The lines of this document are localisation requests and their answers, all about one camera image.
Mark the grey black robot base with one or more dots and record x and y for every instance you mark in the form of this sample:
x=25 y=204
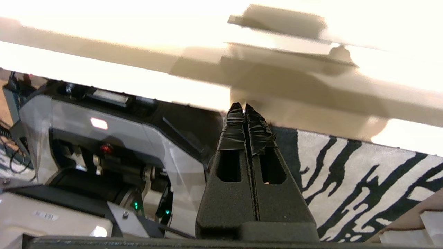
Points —
x=114 y=145

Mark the white black zebra rug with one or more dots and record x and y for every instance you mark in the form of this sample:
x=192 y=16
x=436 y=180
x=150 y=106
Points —
x=363 y=183

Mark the wide cream ribbed drawer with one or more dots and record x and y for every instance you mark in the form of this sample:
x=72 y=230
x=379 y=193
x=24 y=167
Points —
x=138 y=69

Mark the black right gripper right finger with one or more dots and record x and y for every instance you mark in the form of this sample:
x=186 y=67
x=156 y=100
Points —
x=280 y=204

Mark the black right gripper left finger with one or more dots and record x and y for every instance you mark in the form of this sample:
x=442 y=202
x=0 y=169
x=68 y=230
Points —
x=228 y=200

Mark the brown cardboard box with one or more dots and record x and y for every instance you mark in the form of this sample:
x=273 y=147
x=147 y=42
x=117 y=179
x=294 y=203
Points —
x=408 y=224

